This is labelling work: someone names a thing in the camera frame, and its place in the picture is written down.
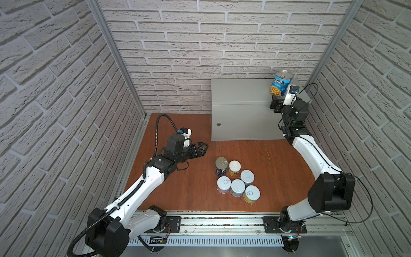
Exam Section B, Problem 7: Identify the blue label soup can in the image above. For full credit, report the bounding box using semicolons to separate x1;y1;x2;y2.
270;70;294;97

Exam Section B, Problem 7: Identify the dark purple label can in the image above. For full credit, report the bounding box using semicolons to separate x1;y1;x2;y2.
215;157;229;177

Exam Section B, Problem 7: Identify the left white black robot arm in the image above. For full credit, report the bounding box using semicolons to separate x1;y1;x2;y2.
77;141;209;257

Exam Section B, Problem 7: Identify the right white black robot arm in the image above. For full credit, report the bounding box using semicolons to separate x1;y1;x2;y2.
274;97;355;231

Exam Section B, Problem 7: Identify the white lid orange can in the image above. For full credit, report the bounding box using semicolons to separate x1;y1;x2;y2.
228;160;241;177

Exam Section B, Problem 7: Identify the grey metal cabinet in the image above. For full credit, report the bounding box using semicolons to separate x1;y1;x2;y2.
211;79;309;141

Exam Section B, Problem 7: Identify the white lid purple can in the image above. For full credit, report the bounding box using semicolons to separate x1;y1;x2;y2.
216;176;231;194

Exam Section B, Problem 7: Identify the silver top centre can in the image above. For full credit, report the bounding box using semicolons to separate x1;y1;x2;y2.
230;179;246;198

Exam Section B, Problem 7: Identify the silver can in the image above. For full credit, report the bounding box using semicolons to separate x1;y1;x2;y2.
230;179;246;198
240;170;255;186

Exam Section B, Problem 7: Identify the silver top can right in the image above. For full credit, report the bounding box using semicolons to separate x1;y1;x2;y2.
240;170;255;186

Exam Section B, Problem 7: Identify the yellow label pull-tab can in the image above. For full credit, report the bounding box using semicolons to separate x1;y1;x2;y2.
243;185;261;204

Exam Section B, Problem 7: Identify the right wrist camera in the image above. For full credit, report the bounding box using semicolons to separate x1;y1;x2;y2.
283;84;300;106

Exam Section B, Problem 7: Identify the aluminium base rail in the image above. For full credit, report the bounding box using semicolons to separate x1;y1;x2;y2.
128;210;351;238

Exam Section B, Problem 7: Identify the left black corrugated cable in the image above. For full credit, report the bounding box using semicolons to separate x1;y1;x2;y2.
66;114;180;257

